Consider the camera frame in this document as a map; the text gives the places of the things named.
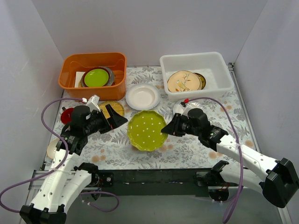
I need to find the green dotted scalloped plate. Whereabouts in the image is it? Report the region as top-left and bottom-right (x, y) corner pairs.
(127, 111), (168, 152)

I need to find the white deep plate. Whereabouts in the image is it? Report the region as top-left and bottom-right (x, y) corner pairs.
(173, 100), (203, 116)
(125, 83), (161, 111)

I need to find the yellow black patterned plate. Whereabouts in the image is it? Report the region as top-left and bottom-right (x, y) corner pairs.
(194, 72), (206, 90)

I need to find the cream plate with bird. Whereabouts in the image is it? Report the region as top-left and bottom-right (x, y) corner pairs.
(167, 70), (202, 93)

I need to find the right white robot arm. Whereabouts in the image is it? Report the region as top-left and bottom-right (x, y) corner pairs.
(161, 108), (299, 208)

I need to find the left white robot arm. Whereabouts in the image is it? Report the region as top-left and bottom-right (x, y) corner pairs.
(20, 105), (128, 224)

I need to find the stack of dark plates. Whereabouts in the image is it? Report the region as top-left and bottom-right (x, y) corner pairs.
(81, 67), (115, 88)

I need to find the white card in bin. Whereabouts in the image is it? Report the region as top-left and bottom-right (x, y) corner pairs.
(74, 71), (85, 88)

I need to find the orange plastic bin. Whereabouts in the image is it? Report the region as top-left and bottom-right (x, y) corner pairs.
(58, 52), (127, 101)

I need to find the white plastic bin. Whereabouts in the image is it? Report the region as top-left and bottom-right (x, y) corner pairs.
(160, 52), (234, 102)

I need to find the round bamboo mat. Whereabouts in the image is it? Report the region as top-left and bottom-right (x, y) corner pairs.
(98, 101), (124, 119)

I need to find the black mug red inside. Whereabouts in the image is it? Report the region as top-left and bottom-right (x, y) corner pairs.
(60, 107), (74, 125)

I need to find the floral table cloth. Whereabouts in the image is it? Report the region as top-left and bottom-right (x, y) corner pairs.
(44, 66), (262, 170)

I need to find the lime green round plate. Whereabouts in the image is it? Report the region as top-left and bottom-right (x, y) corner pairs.
(83, 69), (109, 87)

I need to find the small cream dish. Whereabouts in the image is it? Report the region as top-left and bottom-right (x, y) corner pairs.
(46, 139), (60, 159)

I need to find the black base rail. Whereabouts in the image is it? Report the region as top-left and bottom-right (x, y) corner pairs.
(72, 168), (236, 196)

